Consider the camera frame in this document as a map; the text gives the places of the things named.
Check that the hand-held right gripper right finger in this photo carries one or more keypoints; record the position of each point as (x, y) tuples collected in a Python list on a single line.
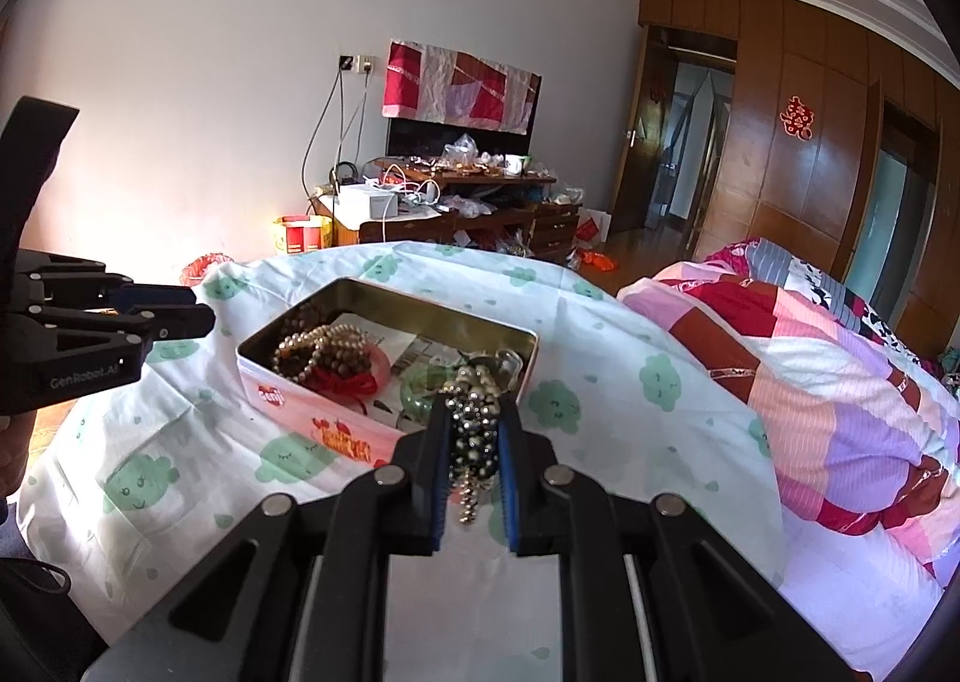
[(510, 479)]

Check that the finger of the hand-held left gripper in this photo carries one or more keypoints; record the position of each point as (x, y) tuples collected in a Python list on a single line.
[(150, 295), (172, 323)]

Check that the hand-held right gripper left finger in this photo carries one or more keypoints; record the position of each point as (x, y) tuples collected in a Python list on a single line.
[(439, 472)]

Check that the green jade bangle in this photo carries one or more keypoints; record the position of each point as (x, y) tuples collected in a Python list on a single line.
[(412, 393)]

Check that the red knot coin charm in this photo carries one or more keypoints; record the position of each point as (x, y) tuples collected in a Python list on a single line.
[(345, 385)]

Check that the pink tin box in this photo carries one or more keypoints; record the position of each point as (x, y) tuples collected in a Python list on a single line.
[(300, 419)]

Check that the person's left hand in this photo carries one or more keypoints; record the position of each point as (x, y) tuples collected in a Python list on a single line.
[(13, 453)]

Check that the red basket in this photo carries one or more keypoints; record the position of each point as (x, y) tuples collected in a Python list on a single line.
[(204, 269)]

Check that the printed booklet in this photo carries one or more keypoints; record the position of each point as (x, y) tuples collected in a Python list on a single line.
[(405, 352)]

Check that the white cloud-print sheet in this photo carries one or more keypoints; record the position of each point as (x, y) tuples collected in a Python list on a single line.
[(637, 427)]

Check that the red and yellow container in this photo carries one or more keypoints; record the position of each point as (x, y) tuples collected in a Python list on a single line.
[(300, 235)]

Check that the white box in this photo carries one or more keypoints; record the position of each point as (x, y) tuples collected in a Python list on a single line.
[(367, 202)]

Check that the orange plastic bag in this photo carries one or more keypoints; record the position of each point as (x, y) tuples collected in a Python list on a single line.
[(598, 260)]

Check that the person's dark clothing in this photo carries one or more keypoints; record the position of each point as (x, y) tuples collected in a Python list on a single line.
[(37, 622)]

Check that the cluttered wooden desk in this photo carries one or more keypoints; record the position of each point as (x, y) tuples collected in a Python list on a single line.
[(551, 224)]

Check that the red and white paper bag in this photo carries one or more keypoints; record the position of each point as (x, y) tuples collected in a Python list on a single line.
[(592, 226)]

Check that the black television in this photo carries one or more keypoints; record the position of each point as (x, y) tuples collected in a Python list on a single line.
[(420, 138)]

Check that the white mug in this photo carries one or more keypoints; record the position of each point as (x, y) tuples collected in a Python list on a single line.
[(517, 165)]

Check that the wooden door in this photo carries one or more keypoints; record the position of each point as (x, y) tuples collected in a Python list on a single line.
[(637, 187)]

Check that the patchwork quilt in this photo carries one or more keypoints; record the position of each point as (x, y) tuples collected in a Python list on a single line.
[(825, 427)]

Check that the clear plastic bag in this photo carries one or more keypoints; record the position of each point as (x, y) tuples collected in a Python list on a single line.
[(461, 148)]

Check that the patchwork cloth cover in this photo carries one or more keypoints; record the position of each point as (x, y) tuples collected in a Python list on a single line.
[(457, 85)]

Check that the white bed sheet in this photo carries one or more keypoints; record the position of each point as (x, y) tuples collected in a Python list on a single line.
[(862, 599)]

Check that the wooden wardrobe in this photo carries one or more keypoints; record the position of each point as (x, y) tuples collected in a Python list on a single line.
[(810, 202)]

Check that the red paper-cut sticker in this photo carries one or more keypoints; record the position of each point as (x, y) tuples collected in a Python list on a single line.
[(796, 119)]

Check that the wall socket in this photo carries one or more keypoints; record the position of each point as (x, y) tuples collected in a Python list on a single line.
[(357, 63)]

